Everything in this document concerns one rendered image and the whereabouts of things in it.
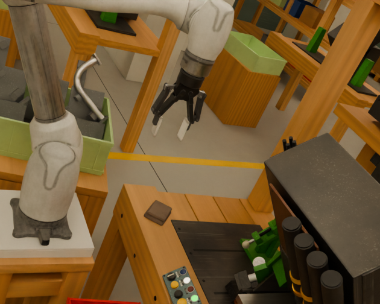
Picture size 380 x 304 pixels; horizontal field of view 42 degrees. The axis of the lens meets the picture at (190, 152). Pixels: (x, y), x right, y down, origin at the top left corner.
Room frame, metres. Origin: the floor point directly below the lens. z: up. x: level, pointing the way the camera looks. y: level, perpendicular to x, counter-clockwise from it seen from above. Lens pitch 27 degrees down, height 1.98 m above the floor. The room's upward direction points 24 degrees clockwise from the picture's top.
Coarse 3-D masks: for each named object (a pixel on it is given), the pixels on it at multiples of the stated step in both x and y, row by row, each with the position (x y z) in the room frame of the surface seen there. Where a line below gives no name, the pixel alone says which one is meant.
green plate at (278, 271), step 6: (276, 258) 1.20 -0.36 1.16; (270, 264) 1.21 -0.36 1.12; (276, 264) 1.21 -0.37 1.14; (282, 264) 1.19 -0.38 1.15; (270, 270) 1.23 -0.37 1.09; (276, 270) 1.20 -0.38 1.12; (282, 270) 1.18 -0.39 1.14; (276, 276) 1.19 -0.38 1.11; (282, 276) 1.17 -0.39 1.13; (282, 282) 1.16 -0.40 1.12
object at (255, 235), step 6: (270, 222) 1.56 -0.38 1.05; (270, 228) 1.55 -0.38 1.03; (276, 228) 1.54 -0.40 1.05; (252, 234) 1.53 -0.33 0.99; (258, 234) 1.53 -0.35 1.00; (264, 234) 1.54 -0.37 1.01; (276, 234) 1.54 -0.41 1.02; (258, 240) 1.51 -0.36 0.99; (264, 240) 1.53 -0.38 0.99; (270, 240) 1.53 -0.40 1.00; (258, 246) 1.51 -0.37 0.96
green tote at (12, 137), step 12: (24, 96) 1.99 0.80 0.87; (108, 108) 2.04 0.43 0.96; (0, 120) 1.59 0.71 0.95; (12, 120) 1.61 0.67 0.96; (108, 120) 1.95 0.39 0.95; (0, 132) 1.59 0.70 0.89; (12, 132) 1.61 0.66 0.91; (24, 132) 1.63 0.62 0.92; (108, 132) 1.87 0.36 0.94; (0, 144) 1.60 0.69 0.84; (12, 144) 1.61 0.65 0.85; (24, 144) 1.63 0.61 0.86; (84, 144) 1.72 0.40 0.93; (96, 144) 1.74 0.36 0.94; (108, 144) 1.75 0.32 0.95; (12, 156) 1.62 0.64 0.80; (24, 156) 1.63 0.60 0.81; (84, 156) 1.73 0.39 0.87; (96, 156) 1.74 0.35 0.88; (84, 168) 1.73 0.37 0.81; (96, 168) 1.75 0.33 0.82
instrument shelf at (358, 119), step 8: (344, 104) 1.64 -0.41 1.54; (336, 112) 1.62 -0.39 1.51; (344, 112) 1.59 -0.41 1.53; (352, 112) 1.59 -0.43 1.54; (360, 112) 1.63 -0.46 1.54; (344, 120) 1.58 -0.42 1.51; (352, 120) 1.55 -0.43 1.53; (360, 120) 1.54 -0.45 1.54; (368, 120) 1.58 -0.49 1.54; (376, 120) 1.62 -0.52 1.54; (352, 128) 1.54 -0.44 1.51; (360, 128) 1.52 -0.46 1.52; (368, 128) 1.50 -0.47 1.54; (376, 128) 1.53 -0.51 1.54; (360, 136) 1.50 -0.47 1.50; (368, 136) 1.48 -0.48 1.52; (376, 136) 1.46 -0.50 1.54; (368, 144) 1.47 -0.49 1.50; (376, 144) 1.45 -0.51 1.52; (376, 152) 1.43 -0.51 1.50
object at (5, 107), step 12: (0, 36) 1.88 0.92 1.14; (0, 48) 1.86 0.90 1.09; (0, 60) 1.85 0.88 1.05; (12, 72) 1.86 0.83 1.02; (0, 84) 1.82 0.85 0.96; (12, 84) 1.85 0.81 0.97; (24, 84) 1.87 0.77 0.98; (0, 96) 1.81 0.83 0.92; (0, 108) 1.75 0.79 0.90; (12, 108) 1.77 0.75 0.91; (24, 108) 1.80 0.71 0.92
